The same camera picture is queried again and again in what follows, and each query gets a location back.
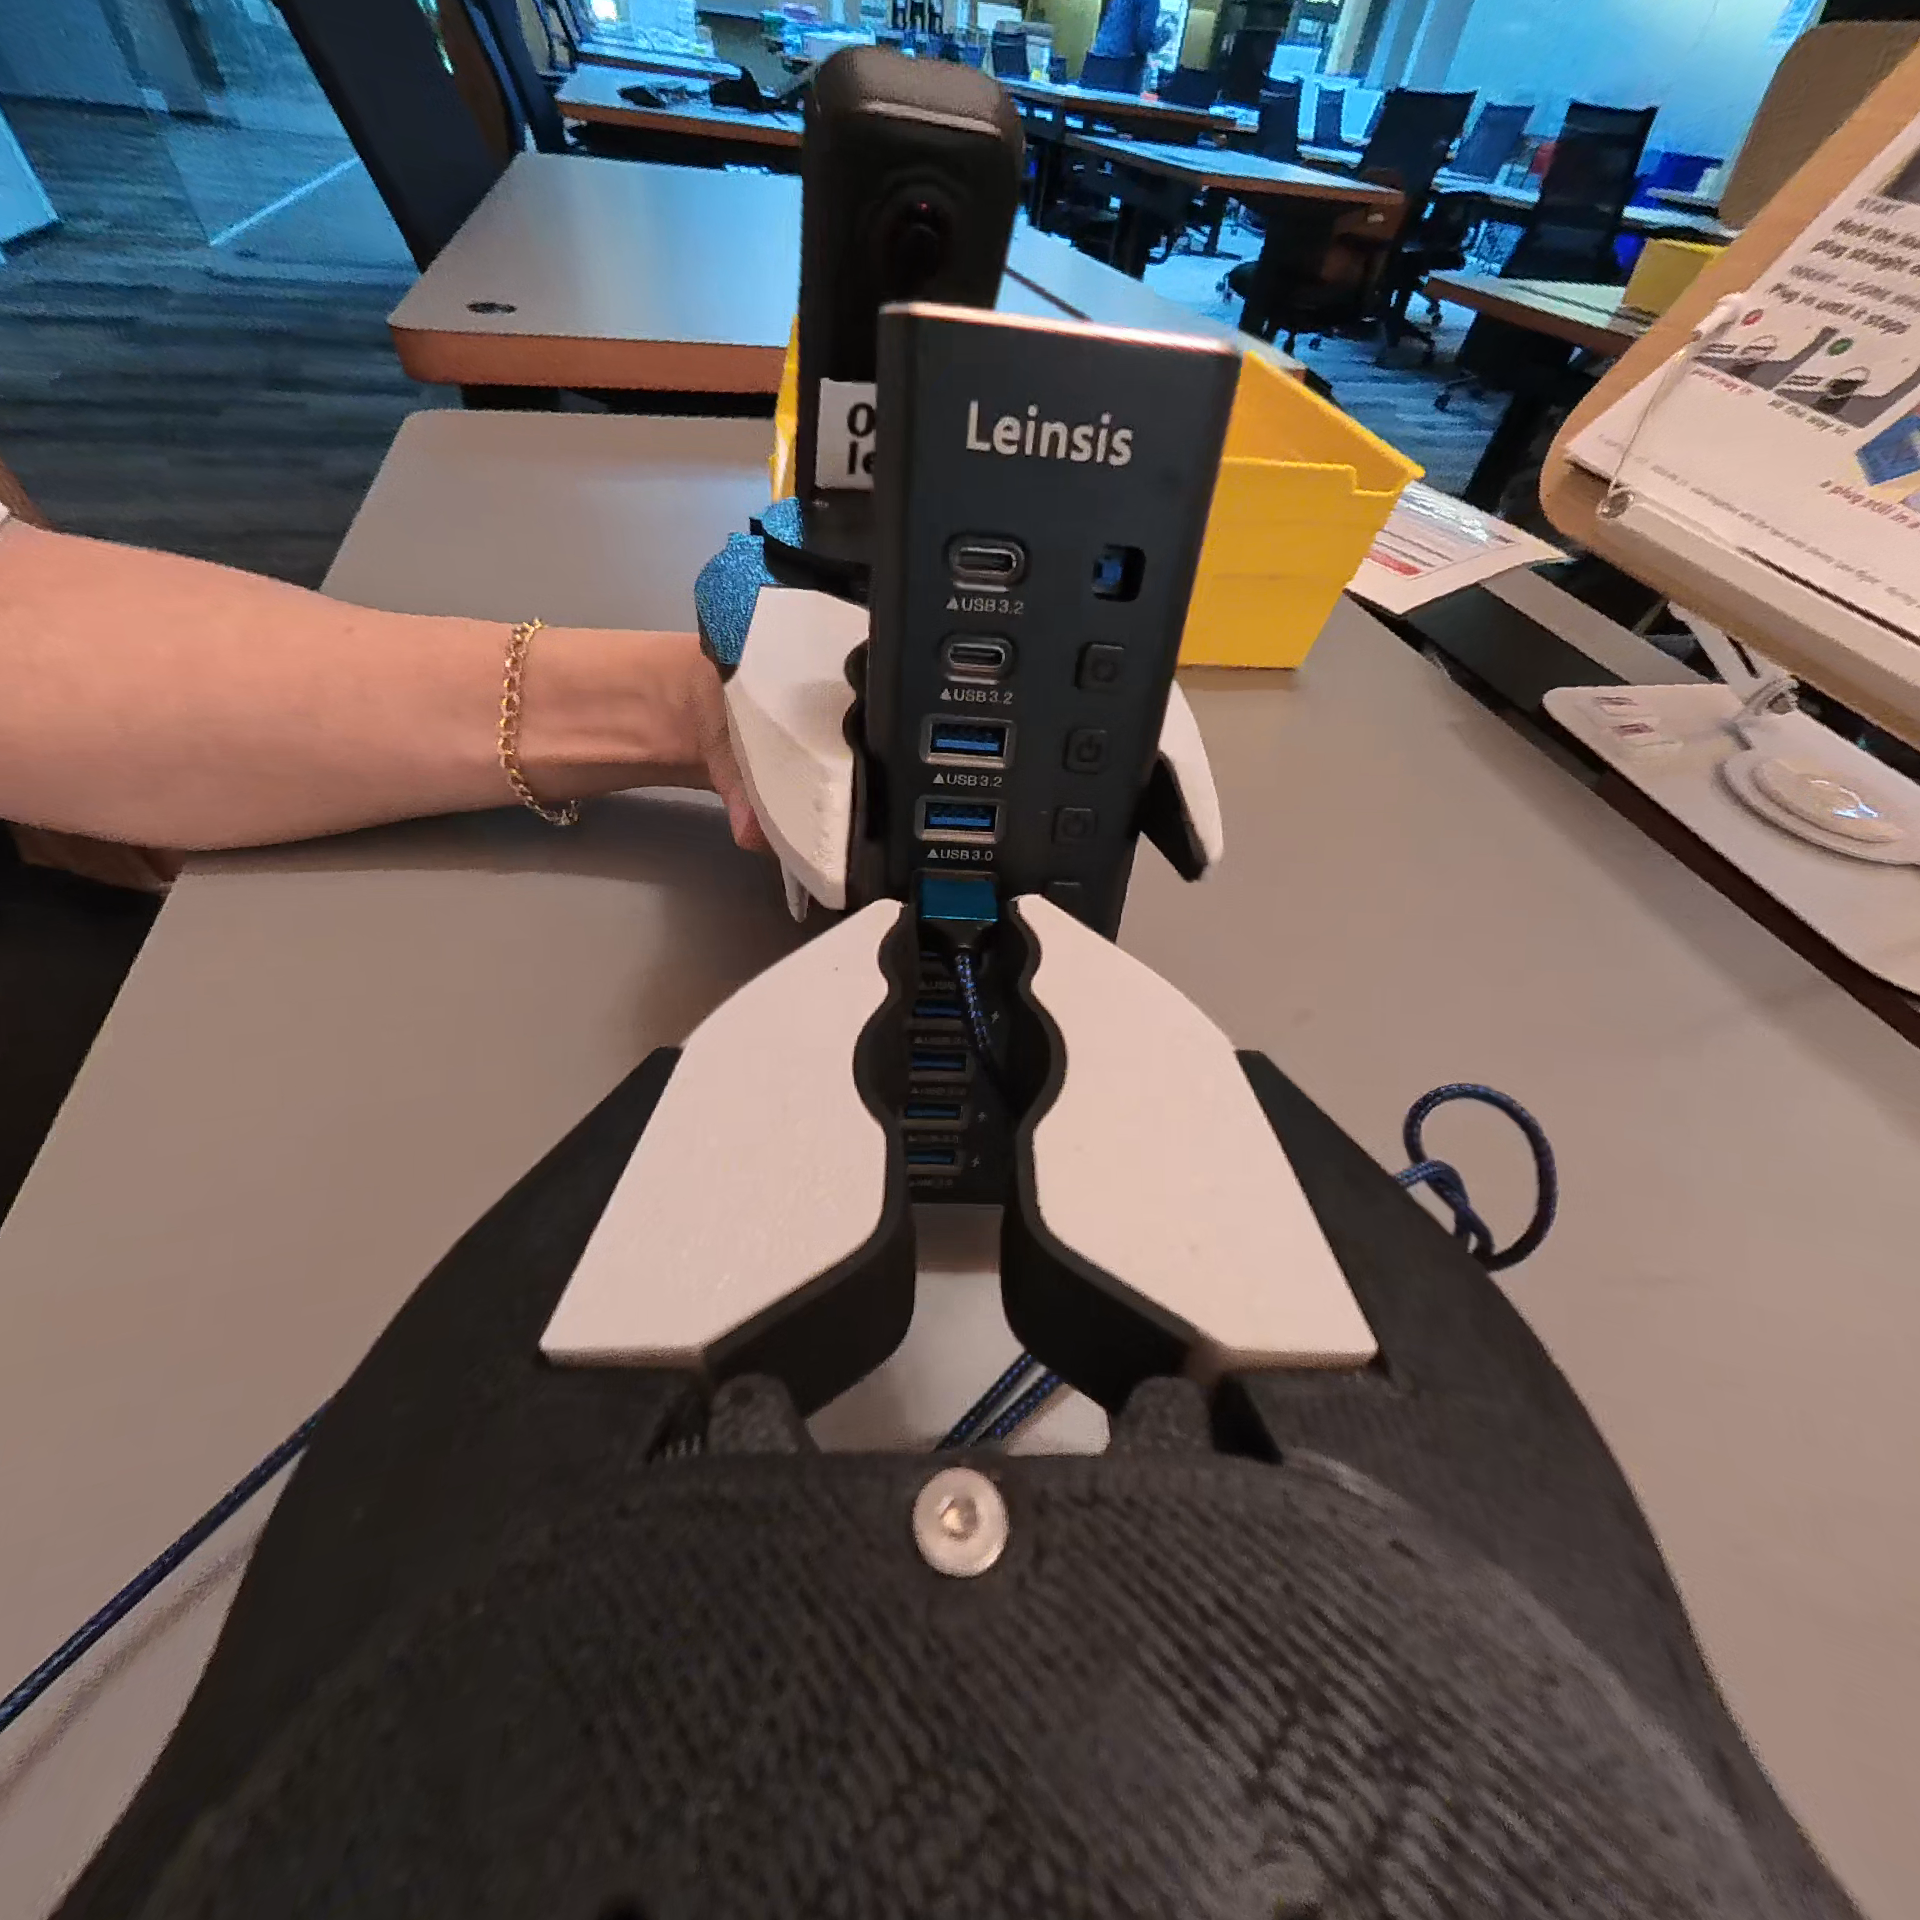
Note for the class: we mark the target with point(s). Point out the person's left forearm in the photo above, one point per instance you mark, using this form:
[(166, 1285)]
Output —
[(270, 692)]

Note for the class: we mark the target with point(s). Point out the wooden office desk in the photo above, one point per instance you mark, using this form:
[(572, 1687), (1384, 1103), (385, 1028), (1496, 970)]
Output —
[(1230, 173), (1530, 308)]

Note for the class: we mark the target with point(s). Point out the black printed usb hub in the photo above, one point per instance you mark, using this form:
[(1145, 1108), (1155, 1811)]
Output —
[(1050, 600)]

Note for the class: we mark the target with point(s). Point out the person's left hand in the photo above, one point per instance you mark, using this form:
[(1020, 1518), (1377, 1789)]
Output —
[(646, 722)]

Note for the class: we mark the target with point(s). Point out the paper with red label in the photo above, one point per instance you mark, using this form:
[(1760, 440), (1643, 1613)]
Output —
[(1447, 547)]

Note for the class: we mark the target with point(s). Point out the printed instruction sheet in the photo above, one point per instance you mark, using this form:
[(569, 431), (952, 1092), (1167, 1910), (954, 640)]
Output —
[(1800, 405)]

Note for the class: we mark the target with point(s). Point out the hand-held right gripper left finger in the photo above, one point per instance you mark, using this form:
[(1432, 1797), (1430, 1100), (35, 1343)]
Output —
[(734, 1202)]

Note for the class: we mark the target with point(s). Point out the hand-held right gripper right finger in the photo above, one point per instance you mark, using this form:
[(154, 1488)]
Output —
[(1185, 1202)]

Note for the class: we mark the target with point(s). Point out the yellow plastic bin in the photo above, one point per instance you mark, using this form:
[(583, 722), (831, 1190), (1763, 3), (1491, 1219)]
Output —
[(1289, 524)]

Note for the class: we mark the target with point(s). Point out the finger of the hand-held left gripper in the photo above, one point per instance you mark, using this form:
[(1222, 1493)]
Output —
[(803, 750), (1190, 797)]

